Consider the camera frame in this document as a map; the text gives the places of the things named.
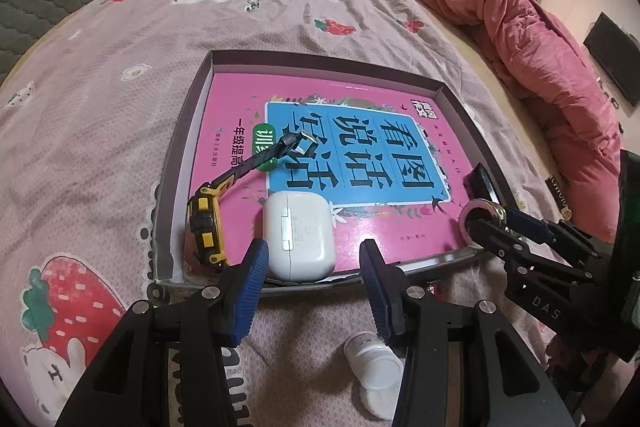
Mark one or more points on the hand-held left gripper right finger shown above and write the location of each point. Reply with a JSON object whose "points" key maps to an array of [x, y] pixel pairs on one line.
{"points": [[380, 297]]}

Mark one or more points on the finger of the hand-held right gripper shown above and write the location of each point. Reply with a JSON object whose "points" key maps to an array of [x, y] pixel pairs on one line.
{"points": [[530, 224], [495, 239]]}

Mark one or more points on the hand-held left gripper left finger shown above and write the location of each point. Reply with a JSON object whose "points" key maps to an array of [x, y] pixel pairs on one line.
{"points": [[250, 292]]}

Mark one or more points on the red lighter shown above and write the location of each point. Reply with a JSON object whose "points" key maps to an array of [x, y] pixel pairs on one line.
{"points": [[436, 292]]}

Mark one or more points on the small white pill bottle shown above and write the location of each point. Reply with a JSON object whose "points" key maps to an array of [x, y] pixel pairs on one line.
{"points": [[372, 357]]}

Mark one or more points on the white earbuds case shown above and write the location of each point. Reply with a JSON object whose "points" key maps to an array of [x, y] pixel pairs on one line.
{"points": [[305, 237]]}

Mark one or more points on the yellow and black wristwatch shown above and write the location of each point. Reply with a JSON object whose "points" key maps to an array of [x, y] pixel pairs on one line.
{"points": [[205, 227]]}

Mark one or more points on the grey cardboard tray box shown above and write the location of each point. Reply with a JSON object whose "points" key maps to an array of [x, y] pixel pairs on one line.
{"points": [[170, 232]]}

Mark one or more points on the white round ribbed lid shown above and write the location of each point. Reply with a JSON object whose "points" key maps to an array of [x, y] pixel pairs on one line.
{"points": [[380, 399]]}

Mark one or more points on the black gold fabric label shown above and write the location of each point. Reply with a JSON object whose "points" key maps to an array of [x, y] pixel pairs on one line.
{"points": [[555, 192]]}

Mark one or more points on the pink and blue book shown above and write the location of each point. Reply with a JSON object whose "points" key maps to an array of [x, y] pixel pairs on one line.
{"points": [[400, 227]]}

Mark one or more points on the pink quilt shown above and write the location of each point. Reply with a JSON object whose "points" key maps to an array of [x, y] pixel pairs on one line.
{"points": [[525, 57]]}

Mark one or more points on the strawberry printed pink blanket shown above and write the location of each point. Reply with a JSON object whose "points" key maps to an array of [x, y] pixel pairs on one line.
{"points": [[100, 107]]}

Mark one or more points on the black wall television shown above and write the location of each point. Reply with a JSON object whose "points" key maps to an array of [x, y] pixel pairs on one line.
{"points": [[612, 57]]}

